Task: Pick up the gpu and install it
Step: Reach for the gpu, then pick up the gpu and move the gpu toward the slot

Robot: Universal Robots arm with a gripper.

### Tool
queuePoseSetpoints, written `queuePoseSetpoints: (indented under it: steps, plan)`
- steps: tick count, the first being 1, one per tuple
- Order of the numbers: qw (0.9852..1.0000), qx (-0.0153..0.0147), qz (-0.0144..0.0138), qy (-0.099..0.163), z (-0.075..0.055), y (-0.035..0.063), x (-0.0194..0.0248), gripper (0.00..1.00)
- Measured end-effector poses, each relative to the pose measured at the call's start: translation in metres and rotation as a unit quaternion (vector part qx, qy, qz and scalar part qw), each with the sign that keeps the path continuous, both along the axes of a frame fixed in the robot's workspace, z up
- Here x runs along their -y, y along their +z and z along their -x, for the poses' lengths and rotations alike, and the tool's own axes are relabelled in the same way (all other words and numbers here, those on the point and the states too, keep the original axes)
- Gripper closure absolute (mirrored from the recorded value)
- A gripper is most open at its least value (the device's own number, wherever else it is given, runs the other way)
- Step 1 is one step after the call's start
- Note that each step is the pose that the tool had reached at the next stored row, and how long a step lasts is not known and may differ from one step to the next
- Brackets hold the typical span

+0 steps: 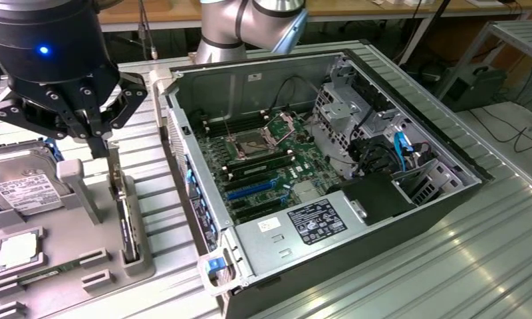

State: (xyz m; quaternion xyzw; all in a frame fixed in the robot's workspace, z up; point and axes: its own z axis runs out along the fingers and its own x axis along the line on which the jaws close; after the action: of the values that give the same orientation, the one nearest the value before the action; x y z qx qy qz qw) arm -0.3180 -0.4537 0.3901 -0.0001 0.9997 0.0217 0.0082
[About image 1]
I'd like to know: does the blue case latch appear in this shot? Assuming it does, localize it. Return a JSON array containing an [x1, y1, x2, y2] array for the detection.
[[206, 257, 226, 274]]

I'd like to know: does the silver chipset heatsink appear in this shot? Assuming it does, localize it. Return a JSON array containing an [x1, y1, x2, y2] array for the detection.
[[291, 181, 325, 201]]

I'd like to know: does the blue data wire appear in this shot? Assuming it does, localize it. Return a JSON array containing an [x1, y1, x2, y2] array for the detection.
[[393, 130, 417, 174]]

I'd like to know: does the metal slatted side table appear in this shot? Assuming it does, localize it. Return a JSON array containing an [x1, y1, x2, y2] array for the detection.
[[460, 20, 532, 100]]

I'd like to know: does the CPU socket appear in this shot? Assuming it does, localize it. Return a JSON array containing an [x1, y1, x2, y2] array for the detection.
[[229, 128, 293, 161]]

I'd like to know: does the black expansion slot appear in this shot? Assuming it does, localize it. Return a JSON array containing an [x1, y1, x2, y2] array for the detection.
[[230, 196, 289, 217], [223, 172, 270, 191]]

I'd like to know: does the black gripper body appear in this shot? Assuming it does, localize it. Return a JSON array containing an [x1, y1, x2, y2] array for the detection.
[[0, 0, 121, 100]]

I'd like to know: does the long black wire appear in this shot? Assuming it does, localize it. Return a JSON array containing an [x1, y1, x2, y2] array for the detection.
[[267, 76, 322, 122]]

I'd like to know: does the green motherboard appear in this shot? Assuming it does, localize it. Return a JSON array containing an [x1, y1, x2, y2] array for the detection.
[[189, 108, 353, 227]]

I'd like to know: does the grey case handle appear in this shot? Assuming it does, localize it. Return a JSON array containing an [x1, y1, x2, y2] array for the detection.
[[195, 255, 241, 297]]

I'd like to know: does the black RAM slot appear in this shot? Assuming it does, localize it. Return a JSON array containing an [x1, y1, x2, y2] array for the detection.
[[223, 149, 293, 167], [202, 116, 269, 134], [199, 111, 266, 129]]

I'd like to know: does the wooden desk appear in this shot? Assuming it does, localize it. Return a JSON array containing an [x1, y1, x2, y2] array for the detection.
[[98, 0, 532, 33]]

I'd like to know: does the black cable on white table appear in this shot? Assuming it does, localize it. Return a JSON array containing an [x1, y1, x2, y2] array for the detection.
[[466, 108, 532, 152]]

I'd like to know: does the blue disk bracket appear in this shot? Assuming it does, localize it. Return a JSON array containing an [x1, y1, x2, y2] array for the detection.
[[38, 134, 63, 161]]

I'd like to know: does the black fan shroud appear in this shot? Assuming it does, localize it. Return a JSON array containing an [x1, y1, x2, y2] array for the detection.
[[338, 172, 418, 227]]

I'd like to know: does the RAM stick with white label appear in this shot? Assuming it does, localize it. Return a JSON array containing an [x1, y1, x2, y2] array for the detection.
[[226, 155, 294, 175]]

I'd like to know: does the silver hard disk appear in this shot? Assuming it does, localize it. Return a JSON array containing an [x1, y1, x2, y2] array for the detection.
[[0, 142, 67, 214]]

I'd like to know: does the black wire bundle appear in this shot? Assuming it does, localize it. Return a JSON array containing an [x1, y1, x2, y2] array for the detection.
[[348, 138, 402, 177]]

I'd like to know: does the green RAM stick bare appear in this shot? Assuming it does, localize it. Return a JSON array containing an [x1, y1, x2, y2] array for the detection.
[[15, 260, 83, 287]]

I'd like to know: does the black open PC case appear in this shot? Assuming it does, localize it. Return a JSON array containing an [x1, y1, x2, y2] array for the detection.
[[149, 48, 496, 319]]

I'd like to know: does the silver power supply unit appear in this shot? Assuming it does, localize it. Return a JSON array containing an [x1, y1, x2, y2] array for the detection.
[[233, 192, 369, 280]]

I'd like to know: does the metal socket cover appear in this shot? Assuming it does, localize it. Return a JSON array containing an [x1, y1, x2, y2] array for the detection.
[[259, 111, 298, 140]]

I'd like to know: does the grey parts rack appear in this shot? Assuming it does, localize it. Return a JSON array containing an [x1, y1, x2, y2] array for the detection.
[[0, 139, 157, 319]]

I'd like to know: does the silver disk bay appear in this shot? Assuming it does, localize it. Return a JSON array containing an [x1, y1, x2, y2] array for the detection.
[[392, 159, 466, 207]]

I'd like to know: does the blue expansion card retainer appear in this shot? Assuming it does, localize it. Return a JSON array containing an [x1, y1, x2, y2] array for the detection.
[[183, 152, 218, 253]]

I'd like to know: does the silver CPU chip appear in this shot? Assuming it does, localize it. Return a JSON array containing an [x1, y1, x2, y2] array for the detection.
[[0, 232, 43, 267]]

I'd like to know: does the silver drive cage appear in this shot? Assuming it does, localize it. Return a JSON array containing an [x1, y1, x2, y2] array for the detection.
[[312, 56, 412, 160]]

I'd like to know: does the blue expansion slot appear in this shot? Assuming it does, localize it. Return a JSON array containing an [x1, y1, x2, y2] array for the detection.
[[223, 179, 278, 201]]

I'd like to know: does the grey hanging cable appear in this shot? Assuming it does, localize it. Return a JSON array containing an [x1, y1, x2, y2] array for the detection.
[[135, 0, 159, 61]]

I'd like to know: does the black box on floor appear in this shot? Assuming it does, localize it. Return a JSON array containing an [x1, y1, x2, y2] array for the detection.
[[442, 65, 509, 113]]

